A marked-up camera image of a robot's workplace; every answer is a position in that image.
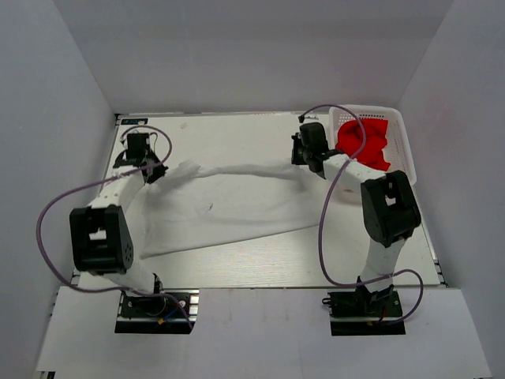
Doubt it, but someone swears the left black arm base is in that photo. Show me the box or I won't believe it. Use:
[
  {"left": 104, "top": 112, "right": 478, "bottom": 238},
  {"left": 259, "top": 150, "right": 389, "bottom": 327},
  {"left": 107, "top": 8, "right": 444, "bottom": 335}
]
[{"left": 114, "top": 289, "right": 200, "bottom": 335}]

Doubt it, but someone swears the white t shirt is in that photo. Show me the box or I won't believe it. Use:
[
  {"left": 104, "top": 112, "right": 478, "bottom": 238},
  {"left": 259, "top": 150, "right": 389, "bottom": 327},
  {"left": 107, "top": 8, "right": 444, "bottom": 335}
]
[{"left": 131, "top": 159, "right": 322, "bottom": 258}]

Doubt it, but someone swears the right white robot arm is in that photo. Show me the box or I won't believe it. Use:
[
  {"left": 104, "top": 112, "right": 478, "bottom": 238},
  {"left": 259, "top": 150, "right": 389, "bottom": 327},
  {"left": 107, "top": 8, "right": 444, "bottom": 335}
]
[{"left": 291, "top": 122, "right": 421, "bottom": 315}]

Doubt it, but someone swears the red t shirt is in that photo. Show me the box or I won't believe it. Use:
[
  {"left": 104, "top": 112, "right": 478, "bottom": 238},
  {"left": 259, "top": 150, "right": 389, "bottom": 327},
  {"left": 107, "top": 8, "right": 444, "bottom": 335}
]
[{"left": 335, "top": 118, "right": 391, "bottom": 171}]

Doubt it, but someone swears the blue table label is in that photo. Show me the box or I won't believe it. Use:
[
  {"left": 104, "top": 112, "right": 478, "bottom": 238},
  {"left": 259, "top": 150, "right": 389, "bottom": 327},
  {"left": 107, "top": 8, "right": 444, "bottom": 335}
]
[{"left": 120, "top": 118, "right": 148, "bottom": 126}]

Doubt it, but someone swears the white plastic basket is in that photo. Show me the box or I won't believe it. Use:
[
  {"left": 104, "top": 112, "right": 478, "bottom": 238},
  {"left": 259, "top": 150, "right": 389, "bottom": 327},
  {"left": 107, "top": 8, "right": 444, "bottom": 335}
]
[{"left": 327, "top": 104, "right": 417, "bottom": 185}]

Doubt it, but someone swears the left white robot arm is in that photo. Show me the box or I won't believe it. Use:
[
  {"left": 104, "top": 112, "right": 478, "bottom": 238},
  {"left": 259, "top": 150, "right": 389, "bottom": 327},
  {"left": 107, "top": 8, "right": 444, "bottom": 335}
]
[{"left": 69, "top": 133, "right": 167, "bottom": 315}]

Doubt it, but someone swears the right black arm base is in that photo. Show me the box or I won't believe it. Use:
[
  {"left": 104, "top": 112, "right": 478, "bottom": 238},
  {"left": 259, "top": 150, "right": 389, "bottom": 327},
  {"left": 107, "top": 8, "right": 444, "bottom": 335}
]
[{"left": 321, "top": 291, "right": 406, "bottom": 336}]

